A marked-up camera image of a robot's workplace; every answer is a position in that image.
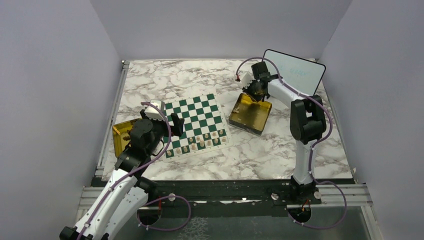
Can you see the gold tin with light pieces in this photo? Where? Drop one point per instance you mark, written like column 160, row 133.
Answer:
column 249, row 115

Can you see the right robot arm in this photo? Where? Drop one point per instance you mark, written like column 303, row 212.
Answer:
column 307, row 123

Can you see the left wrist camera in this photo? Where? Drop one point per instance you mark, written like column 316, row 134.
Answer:
column 155, row 114

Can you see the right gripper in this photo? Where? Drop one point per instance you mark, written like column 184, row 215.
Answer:
column 257, row 98

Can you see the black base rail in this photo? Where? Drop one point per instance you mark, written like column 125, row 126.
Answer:
column 223, row 198

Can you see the small whiteboard on stand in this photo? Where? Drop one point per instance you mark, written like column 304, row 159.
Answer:
column 302, row 74

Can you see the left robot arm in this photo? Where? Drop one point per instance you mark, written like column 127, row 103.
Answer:
column 116, row 179

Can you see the green white chess board mat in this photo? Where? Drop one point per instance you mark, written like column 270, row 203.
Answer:
column 202, row 115

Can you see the gold tin with dark pieces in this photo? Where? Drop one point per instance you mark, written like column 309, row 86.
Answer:
column 121, row 135

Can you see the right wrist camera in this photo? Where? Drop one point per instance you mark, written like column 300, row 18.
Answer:
column 246, row 79

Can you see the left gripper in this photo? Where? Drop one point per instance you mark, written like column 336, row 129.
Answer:
column 178, row 123

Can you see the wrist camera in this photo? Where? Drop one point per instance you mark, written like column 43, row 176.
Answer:
column 155, row 114
column 246, row 79

